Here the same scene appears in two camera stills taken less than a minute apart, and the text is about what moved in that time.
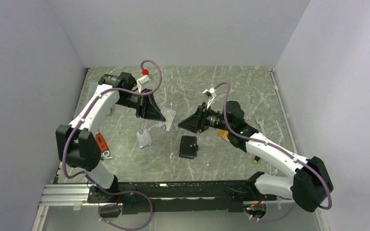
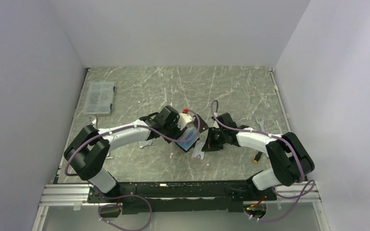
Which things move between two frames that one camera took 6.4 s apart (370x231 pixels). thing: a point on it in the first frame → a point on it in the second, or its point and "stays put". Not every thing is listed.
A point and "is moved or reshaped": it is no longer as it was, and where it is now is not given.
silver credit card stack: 144,138 stays put
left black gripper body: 134,101 → 171,131
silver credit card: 169,115 is moved or reshaped
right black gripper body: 212,119 → 216,139
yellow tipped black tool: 256,159 stays put
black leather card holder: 188,147 is moved or reshaped
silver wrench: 260,123 stays put
